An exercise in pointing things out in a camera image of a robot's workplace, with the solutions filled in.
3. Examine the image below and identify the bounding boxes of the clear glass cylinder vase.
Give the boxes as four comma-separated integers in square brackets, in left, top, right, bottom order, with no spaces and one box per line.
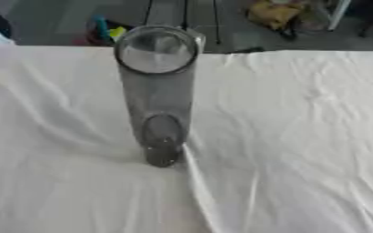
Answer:
[111,25,207,168]

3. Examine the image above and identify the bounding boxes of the black tripod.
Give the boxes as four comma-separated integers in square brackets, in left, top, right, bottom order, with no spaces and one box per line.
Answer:
[142,0,224,46]

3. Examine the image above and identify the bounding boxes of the yellow bag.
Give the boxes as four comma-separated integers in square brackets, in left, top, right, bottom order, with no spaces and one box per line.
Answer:
[245,0,309,32]

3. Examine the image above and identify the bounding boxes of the white furniture leg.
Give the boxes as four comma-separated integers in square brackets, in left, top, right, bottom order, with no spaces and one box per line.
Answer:
[325,0,354,32]

